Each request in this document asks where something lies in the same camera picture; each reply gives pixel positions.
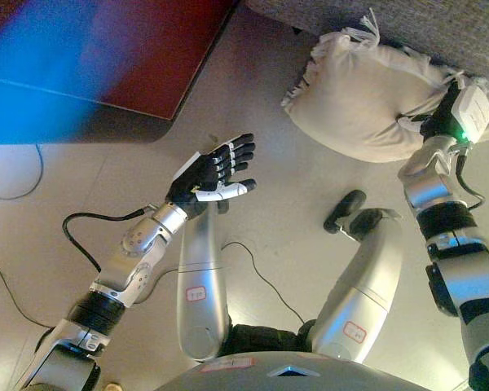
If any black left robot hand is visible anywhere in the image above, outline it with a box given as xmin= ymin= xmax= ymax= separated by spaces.
xmin=165 ymin=133 xmax=257 ymax=221

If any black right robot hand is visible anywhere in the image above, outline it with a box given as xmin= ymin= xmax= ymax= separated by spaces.
xmin=419 ymin=80 xmax=489 ymax=144

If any cream fringed pillow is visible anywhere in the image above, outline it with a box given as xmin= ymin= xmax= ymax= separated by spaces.
xmin=280 ymin=7 xmax=489 ymax=164

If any grey fabric armchair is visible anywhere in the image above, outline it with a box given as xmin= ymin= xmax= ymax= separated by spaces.
xmin=244 ymin=0 xmax=489 ymax=89

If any silver left robot leg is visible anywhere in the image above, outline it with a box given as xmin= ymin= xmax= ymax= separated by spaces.
xmin=175 ymin=199 xmax=231 ymax=363

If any silver robot leg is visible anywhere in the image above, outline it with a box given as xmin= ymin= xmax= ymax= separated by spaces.
xmin=308 ymin=189 xmax=404 ymax=366
xmin=175 ymin=199 xmax=231 ymax=363

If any red rug with grey border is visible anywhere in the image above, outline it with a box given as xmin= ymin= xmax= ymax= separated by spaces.
xmin=0 ymin=0 xmax=241 ymax=146

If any silver right robot leg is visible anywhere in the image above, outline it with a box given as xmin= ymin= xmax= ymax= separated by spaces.
xmin=308 ymin=189 xmax=404 ymax=366

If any grey robot torso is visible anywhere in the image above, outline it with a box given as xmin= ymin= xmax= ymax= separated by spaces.
xmin=154 ymin=321 xmax=433 ymax=391

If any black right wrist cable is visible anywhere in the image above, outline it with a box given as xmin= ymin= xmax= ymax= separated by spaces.
xmin=455 ymin=145 xmax=486 ymax=211

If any thin black floor cable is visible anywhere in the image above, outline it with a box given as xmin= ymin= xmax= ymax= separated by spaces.
xmin=0 ymin=144 xmax=45 ymax=203
xmin=0 ymin=252 xmax=54 ymax=331
xmin=154 ymin=241 xmax=306 ymax=323

